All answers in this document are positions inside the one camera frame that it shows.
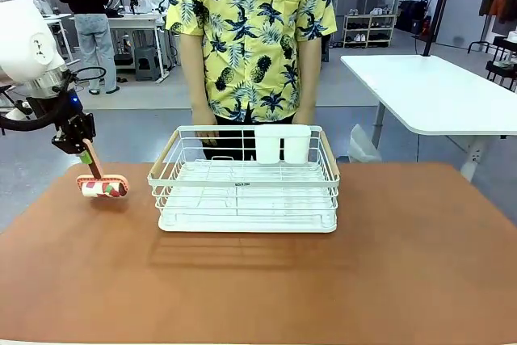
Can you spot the black backpack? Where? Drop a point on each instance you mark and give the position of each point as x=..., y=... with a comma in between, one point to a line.
x=413, y=15

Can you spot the large white table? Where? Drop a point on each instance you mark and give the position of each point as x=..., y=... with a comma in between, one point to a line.
x=428, y=90

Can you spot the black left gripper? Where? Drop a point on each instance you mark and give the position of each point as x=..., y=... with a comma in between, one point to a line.
x=74, y=131

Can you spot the person in yellow pineapple shirt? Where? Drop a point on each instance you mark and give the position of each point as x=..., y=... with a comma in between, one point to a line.
x=250, y=38

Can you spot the person's left hand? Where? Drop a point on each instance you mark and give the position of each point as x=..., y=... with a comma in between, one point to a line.
x=305, y=119

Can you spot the white background workbench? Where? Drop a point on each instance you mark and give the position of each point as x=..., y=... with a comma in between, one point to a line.
x=137, y=22

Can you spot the black metal shelf rack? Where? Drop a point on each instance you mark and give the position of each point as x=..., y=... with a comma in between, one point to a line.
x=503, y=64

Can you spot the grey plastic stool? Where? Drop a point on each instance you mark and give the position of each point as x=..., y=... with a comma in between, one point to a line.
x=147, y=63

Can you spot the wooden shoe rack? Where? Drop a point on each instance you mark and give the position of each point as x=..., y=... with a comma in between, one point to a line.
x=369, y=30

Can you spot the person's right forearm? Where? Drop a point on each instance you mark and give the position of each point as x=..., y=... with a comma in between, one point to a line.
x=194, y=74

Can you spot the black floor pole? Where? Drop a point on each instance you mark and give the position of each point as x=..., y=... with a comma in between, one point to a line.
x=438, y=1

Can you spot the person's right hand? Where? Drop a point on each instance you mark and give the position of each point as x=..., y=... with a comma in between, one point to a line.
x=207, y=129

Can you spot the white cutlery holder cup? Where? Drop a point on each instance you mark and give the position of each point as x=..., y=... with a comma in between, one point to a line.
x=282, y=143

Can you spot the background person in black top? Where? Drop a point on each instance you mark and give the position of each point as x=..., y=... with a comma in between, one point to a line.
x=87, y=5

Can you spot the person's left forearm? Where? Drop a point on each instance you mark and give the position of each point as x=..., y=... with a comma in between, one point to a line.
x=309, y=78

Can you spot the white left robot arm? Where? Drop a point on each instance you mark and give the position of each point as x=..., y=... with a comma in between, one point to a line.
x=22, y=38

